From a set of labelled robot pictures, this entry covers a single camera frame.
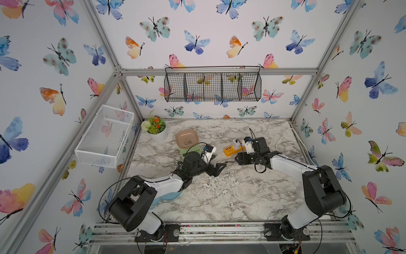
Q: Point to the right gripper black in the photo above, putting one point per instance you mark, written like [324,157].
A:
[242,156]

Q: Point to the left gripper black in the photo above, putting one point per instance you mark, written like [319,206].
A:
[214,173]

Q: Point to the orange power strip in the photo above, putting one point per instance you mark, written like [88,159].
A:
[230,150]

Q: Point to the green electronic kitchen scale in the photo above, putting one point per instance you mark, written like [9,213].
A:
[183,151]

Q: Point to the white usb charger adapter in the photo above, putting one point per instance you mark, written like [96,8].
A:
[236,144]

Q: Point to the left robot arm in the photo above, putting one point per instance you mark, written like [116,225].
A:
[130,207]

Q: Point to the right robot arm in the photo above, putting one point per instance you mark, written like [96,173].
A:
[322,191]

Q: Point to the pink bowl on scale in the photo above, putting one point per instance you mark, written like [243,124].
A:
[187,138]

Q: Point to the potted plant white pot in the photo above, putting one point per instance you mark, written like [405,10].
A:
[155,127]

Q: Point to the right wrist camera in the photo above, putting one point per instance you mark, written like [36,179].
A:
[248,145]

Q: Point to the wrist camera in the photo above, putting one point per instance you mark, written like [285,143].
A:
[248,145]
[208,153]

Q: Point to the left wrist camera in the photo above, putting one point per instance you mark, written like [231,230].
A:
[208,153]

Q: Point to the black wire wall basket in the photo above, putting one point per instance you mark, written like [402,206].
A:
[210,84]

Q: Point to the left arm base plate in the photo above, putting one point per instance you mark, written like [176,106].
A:
[166,232]

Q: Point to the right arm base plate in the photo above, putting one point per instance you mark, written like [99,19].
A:
[284,232]

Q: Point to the white mesh wall basket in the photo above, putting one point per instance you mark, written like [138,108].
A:
[103,142]

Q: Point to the aluminium front rail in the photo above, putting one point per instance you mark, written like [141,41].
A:
[225,232]

